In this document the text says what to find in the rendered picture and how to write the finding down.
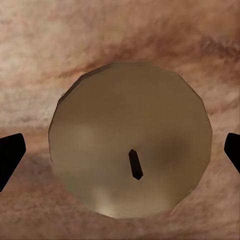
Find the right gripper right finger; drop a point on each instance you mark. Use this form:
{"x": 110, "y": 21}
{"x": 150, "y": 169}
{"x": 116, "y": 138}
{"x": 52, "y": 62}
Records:
{"x": 232, "y": 149}

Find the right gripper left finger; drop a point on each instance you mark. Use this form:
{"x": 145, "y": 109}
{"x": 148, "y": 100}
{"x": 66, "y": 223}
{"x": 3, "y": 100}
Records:
{"x": 12, "y": 149}

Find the pillar candle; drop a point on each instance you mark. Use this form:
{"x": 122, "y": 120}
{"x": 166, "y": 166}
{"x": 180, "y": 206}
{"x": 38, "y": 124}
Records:
{"x": 130, "y": 139}

